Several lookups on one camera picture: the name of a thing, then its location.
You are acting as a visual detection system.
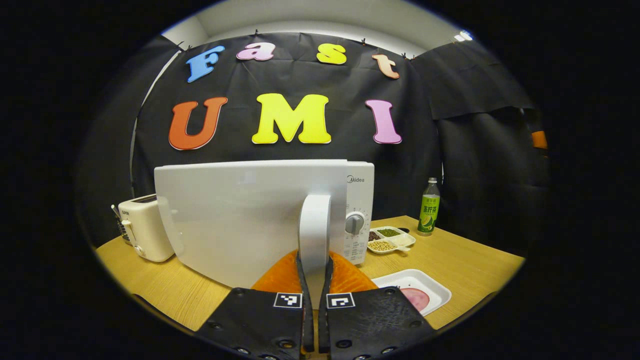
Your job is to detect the white square plate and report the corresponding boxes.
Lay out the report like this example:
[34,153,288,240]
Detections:
[371,269,452,317]

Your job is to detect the metal wire utensil holder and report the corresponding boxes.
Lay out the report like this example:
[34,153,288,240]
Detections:
[111,204,132,246]

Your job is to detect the white toaster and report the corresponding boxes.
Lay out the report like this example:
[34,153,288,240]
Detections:
[118,194,176,263]

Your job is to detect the white divided bean tray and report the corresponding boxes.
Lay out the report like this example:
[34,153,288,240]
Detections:
[366,226,417,255]

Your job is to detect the pink ham slice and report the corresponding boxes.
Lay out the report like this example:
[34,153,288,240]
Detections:
[398,287,431,312]

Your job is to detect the white microwave oven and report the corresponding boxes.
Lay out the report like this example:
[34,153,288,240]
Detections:
[154,159,375,307]

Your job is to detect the green drink bottle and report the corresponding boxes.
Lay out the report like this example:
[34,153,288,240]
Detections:
[417,177,441,237]

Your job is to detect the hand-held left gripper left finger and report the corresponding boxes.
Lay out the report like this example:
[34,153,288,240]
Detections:
[195,250,315,360]

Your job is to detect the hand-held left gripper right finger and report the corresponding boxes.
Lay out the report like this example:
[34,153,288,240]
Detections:
[318,250,436,360]

